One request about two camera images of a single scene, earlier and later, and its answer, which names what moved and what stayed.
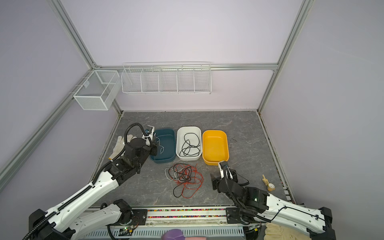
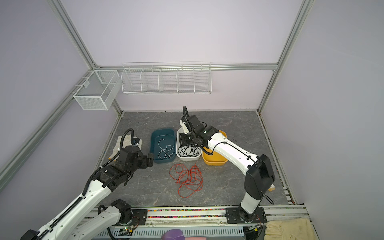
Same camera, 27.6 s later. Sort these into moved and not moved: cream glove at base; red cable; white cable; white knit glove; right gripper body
Moved: white cable; right gripper body
Not moved: cream glove at base; white knit glove; red cable
